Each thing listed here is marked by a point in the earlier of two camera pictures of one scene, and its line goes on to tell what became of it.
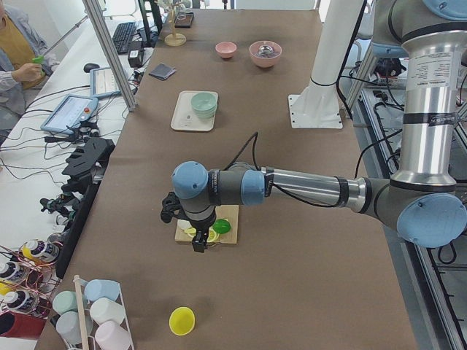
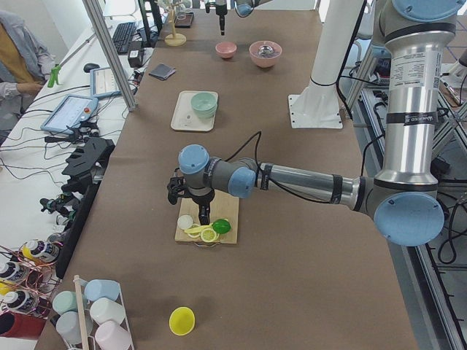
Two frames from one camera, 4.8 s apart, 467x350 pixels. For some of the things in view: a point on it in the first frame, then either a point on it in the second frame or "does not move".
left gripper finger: [198, 242] -> [203, 212]
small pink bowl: [225, 49] does not move
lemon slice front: [212, 235] does not move
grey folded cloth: [162, 71] does not move
